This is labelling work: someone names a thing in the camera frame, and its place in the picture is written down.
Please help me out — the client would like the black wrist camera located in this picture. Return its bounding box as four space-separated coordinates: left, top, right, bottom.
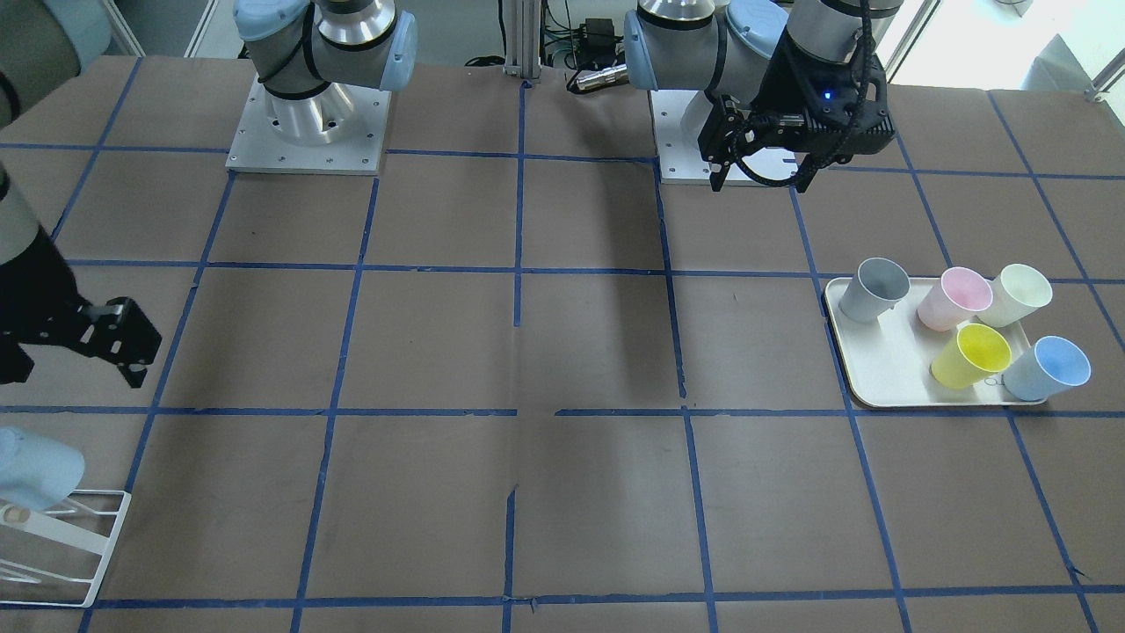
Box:
79 296 163 389

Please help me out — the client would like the grey plastic cup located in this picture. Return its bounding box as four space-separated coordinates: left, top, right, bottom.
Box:
838 257 911 322

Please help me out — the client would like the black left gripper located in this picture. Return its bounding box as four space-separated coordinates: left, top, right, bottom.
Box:
698 35 857 193

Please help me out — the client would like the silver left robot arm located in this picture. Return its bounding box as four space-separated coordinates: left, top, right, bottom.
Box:
624 1 901 193

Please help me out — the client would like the light blue plastic cup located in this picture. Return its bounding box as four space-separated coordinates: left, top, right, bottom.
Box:
1002 335 1092 403

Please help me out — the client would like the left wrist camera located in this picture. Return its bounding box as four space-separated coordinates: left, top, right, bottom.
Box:
762 76 897 162

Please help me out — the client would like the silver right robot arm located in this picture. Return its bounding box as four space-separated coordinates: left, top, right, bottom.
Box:
1 1 417 388

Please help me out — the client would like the cream plastic cup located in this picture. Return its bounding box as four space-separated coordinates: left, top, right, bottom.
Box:
977 263 1054 328

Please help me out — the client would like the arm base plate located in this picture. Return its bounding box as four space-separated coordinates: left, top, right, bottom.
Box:
649 90 824 187
226 81 393 177

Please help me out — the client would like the white wire rack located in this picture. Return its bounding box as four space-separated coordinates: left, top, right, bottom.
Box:
1 490 133 608

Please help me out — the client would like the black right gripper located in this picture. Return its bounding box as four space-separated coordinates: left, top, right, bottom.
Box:
1 230 89 385

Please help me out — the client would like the yellow plastic cup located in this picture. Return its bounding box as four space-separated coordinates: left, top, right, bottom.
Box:
932 322 1015 391

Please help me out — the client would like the pink plastic cup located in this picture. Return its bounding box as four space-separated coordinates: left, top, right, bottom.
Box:
916 266 995 331

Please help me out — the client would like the cream plastic tray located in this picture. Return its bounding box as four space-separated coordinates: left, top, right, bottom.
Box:
824 277 1023 408

